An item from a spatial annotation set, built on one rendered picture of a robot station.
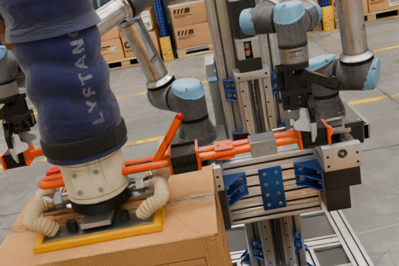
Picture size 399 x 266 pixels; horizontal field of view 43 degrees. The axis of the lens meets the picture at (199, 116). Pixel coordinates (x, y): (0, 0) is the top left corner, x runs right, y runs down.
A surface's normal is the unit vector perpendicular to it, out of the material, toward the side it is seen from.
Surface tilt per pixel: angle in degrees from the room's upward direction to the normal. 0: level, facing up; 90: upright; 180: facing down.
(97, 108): 73
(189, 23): 92
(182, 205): 1
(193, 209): 1
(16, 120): 90
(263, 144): 90
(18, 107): 90
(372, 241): 0
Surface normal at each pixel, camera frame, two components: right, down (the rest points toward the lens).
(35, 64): -0.35, 0.04
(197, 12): 0.04, 0.35
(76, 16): 0.63, -0.10
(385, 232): -0.18, -0.93
